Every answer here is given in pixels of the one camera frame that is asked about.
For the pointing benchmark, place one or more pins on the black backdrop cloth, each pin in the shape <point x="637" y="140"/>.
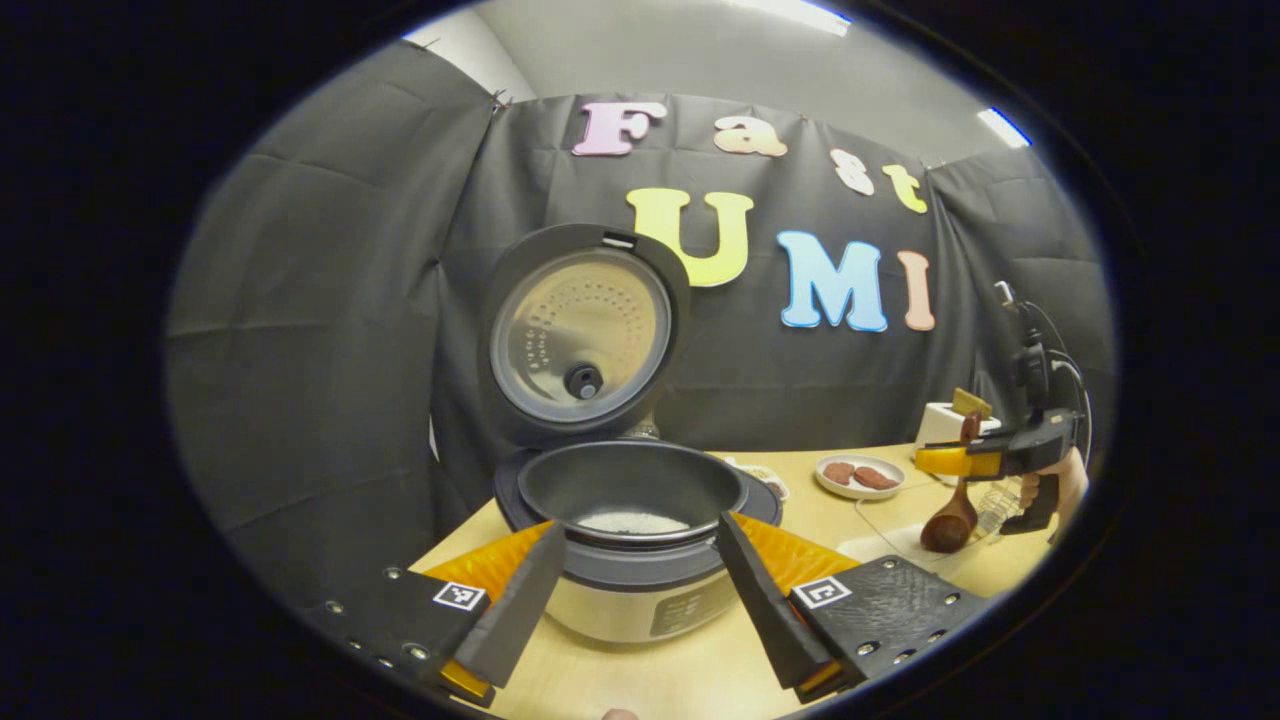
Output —
<point x="300" y="330"/>

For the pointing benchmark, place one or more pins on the white toaster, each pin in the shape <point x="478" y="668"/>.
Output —
<point x="935" y="425"/>

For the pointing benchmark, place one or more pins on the large ceiling light panel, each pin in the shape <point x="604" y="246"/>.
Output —
<point x="800" y="14"/>

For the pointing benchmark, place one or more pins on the red meat piece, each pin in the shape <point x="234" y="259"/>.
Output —
<point x="876" y="478"/>
<point x="838" y="473"/>

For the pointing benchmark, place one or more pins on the white round plate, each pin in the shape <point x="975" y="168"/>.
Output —
<point x="860" y="491"/>

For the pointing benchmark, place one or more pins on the brown toast slice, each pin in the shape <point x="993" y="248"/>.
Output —
<point x="970" y="403"/>

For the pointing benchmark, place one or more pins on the brown wooden spoon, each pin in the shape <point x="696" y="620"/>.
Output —
<point x="950" y="525"/>

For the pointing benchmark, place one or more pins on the silver black rice cooker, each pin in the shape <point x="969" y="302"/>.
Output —
<point x="630" y="480"/>

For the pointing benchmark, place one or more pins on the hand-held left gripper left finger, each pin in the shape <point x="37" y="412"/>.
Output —
<point x="520" y="610"/>

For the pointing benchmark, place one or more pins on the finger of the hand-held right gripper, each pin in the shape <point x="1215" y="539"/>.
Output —
<point x="950" y="461"/>

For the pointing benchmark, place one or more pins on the clear glass chopstick holder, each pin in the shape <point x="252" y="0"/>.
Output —
<point x="1000" y="508"/>

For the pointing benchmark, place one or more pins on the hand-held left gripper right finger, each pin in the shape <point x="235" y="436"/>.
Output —
<point x="765" y="600"/>

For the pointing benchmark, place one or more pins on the small ceiling light panel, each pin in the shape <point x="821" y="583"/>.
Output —
<point x="1003" y="127"/>

